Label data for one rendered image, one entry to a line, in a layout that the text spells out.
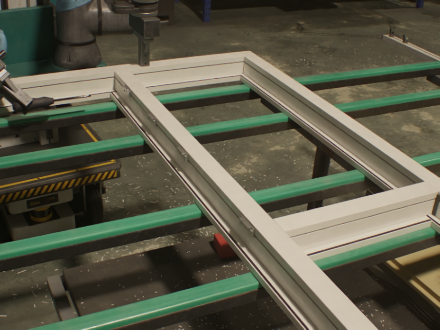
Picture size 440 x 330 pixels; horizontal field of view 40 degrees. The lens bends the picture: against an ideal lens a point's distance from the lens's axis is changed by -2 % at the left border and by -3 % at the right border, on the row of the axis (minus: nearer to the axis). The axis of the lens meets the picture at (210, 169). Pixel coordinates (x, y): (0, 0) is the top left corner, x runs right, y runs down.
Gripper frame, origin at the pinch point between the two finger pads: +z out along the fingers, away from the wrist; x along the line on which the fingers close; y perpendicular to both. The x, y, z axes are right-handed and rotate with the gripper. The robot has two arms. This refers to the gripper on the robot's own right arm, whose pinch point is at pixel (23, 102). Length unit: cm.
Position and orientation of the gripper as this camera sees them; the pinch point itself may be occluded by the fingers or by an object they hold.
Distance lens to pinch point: 159.9
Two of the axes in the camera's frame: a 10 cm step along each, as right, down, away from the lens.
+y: 5.6, -7.0, 4.4
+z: 7.6, 6.5, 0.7
